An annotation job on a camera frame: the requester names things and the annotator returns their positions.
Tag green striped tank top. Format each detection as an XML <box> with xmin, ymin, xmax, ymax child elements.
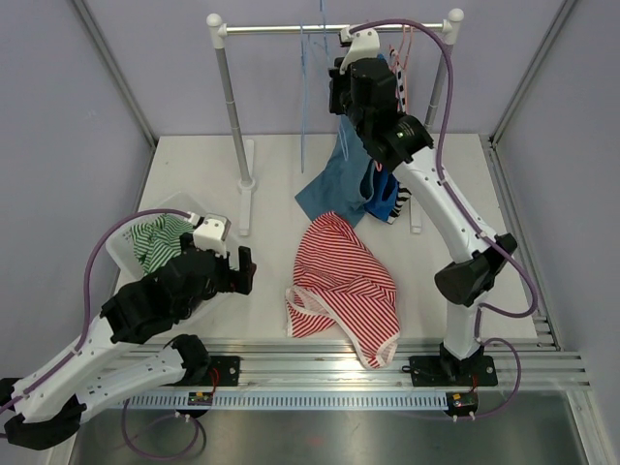
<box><xmin>130</xmin><ymin>214</ymin><xmax>194</xmax><ymax>274</ymax></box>

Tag light blue hanger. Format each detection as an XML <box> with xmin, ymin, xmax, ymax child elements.
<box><xmin>299</xmin><ymin>23</ymin><xmax>309</xmax><ymax>173</ymax></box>
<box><xmin>307</xmin><ymin>0</ymin><xmax>340</xmax><ymax>156</ymax></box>

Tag red striped tank top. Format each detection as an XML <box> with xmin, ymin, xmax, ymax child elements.
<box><xmin>285</xmin><ymin>211</ymin><xmax>400</xmax><ymax>369</ymax></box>

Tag grey-blue tank top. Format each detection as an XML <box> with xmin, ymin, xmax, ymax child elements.
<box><xmin>295</xmin><ymin>116</ymin><xmax>375</xmax><ymax>228</ymax></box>

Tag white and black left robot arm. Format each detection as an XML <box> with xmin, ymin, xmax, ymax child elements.
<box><xmin>1</xmin><ymin>246</ymin><xmax>257</xmax><ymax>450</ymax></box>

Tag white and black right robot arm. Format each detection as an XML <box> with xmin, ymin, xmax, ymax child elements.
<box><xmin>328</xmin><ymin>57</ymin><xmax>517</xmax><ymax>386</ymax></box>

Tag pink hanger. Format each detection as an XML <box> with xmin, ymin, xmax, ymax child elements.
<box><xmin>399</xmin><ymin>26</ymin><xmax>415</xmax><ymax>111</ymax></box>
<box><xmin>389</xmin><ymin>26</ymin><xmax>414</xmax><ymax>112</ymax></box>

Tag bright blue tank top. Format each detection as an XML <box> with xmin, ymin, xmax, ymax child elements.
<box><xmin>362</xmin><ymin>52</ymin><xmax>403</xmax><ymax>225</ymax></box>

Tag black and white striped top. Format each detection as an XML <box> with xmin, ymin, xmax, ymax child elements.
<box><xmin>387</xmin><ymin>47</ymin><xmax>411</xmax><ymax>224</ymax></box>

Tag white plastic basket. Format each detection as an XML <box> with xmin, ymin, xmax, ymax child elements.
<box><xmin>106</xmin><ymin>191</ymin><xmax>233</xmax><ymax>330</ymax></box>

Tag silver and white clothes rack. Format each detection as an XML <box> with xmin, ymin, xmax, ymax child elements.
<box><xmin>206</xmin><ymin>8</ymin><xmax>464</xmax><ymax>236</ymax></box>

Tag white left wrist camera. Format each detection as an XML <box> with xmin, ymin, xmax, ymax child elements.
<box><xmin>188</xmin><ymin>212</ymin><xmax>231</xmax><ymax>257</ymax></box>

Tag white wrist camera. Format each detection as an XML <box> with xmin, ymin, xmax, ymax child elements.
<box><xmin>188</xmin><ymin>212</ymin><xmax>231</xmax><ymax>257</ymax></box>
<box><xmin>338</xmin><ymin>26</ymin><xmax>380</xmax><ymax>75</ymax></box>

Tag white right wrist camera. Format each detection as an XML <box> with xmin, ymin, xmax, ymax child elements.
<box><xmin>338</xmin><ymin>26</ymin><xmax>380</xmax><ymax>75</ymax></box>

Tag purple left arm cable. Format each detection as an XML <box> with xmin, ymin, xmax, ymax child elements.
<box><xmin>0</xmin><ymin>208</ymin><xmax>200</xmax><ymax>418</ymax></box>

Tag white slotted cable duct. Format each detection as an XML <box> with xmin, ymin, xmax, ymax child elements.
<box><xmin>129</xmin><ymin>390</ymin><xmax>448</xmax><ymax>411</ymax></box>

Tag aluminium mounting rail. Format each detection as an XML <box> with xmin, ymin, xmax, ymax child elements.
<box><xmin>202</xmin><ymin>338</ymin><xmax>591</xmax><ymax>391</ymax></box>

